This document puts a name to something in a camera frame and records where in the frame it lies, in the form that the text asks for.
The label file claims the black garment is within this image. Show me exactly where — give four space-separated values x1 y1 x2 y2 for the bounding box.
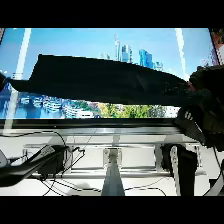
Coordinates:
0 53 202 108

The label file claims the heap of clothes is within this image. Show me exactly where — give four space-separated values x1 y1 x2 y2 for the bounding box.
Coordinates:
209 28 224 66

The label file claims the black cable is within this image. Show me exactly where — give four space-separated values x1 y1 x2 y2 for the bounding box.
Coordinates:
40 178 102 197
123 177 168 197
0 129 68 148

